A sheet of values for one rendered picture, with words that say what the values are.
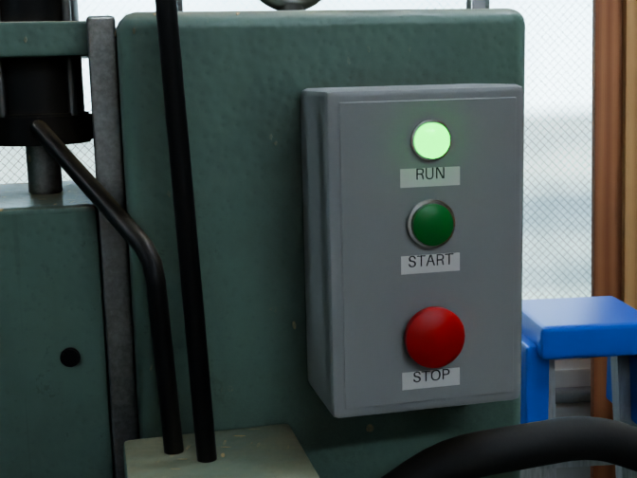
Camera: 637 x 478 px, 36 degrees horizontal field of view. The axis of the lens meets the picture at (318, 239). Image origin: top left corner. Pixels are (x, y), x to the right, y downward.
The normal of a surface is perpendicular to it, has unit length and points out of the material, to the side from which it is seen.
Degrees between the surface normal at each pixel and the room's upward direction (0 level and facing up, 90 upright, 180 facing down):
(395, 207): 90
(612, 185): 87
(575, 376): 90
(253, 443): 0
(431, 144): 93
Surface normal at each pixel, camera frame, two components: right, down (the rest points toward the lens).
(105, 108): 0.23, 0.16
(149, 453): -0.03, -0.99
